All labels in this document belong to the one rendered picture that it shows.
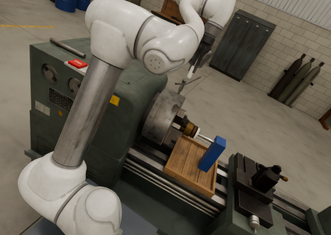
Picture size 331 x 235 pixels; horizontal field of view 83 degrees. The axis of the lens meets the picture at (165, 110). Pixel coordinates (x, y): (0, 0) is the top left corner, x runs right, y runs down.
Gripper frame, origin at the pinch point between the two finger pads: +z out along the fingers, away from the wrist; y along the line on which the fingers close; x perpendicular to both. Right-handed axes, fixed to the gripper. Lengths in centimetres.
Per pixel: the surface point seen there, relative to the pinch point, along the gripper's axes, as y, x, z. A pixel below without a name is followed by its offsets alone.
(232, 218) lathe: -56, 13, 50
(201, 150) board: -24, -21, 46
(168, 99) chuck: 0.1, 12.9, 16.3
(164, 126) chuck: -6.5, 18.0, 27.9
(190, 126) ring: -15.0, 2.4, 26.2
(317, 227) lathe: -101, -25, 46
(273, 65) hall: -27, -650, -73
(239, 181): -51, 1, 38
